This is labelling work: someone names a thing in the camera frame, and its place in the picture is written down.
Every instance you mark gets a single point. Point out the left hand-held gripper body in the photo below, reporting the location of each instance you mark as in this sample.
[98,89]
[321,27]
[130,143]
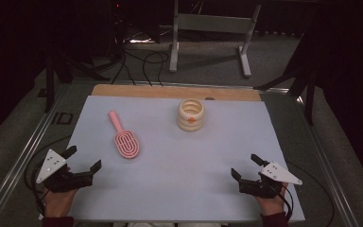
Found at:
[52,165]

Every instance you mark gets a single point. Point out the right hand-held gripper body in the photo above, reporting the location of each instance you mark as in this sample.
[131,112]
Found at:
[277,173]

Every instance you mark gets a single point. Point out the pink hairbrush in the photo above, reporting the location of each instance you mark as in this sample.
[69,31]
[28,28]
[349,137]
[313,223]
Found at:
[126,143]

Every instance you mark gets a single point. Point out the cream ribbed cup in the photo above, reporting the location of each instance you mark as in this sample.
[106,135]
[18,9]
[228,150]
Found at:
[190,121]

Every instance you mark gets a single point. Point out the person's right hand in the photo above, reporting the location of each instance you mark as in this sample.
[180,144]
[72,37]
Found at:
[272,206]

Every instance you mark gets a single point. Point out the person's left hand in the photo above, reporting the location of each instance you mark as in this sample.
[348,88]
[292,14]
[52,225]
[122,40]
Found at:
[58,203]

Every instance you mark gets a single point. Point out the white table mat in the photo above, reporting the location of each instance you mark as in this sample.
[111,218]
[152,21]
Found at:
[176,176]

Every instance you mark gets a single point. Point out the black stand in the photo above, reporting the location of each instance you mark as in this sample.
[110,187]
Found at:
[49,85]
[308,94]

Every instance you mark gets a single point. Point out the wooden board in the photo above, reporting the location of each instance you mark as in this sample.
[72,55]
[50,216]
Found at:
[157,92]

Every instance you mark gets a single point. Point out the grey metal stand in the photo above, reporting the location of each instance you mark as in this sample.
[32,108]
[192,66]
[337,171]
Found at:
[212,22]

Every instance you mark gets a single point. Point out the aluminium rail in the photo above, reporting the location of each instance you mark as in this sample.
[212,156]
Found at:
[19,164]
[331,176]

